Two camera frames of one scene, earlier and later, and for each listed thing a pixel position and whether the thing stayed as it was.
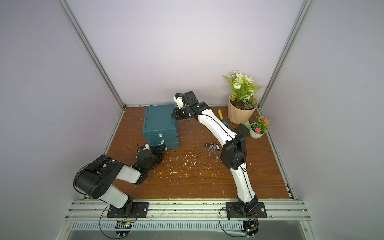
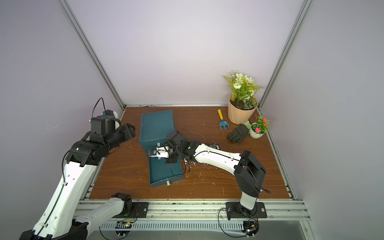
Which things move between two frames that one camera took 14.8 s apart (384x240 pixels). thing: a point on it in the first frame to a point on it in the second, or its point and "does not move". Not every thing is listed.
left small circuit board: (123, 224) does not move
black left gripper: (158, 152) to (127, 131)
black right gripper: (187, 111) to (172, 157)
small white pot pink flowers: (257, 130) does not move
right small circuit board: (250, 227) does not move
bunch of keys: (212, 147) does not move
